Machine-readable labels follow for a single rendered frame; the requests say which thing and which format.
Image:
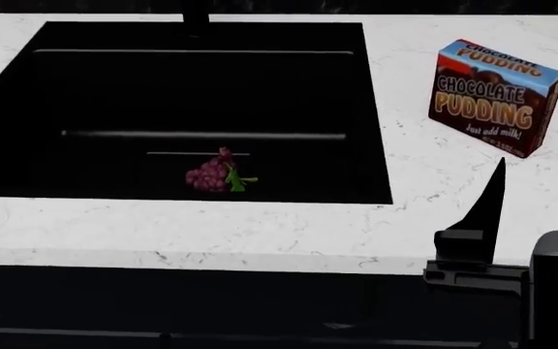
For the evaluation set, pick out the black sink basin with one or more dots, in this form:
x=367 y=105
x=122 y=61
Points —
x=163 y=102

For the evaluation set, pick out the purple grape bunch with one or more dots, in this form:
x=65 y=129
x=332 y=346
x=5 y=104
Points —
x=211 y=174

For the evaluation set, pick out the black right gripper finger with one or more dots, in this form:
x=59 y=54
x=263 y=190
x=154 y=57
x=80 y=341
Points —
x=487 y=214

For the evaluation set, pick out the chocolate pudding box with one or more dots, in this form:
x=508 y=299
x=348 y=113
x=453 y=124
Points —
x=492 y=98

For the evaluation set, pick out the black sink faucet spout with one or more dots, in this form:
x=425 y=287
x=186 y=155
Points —
x=195 y=16

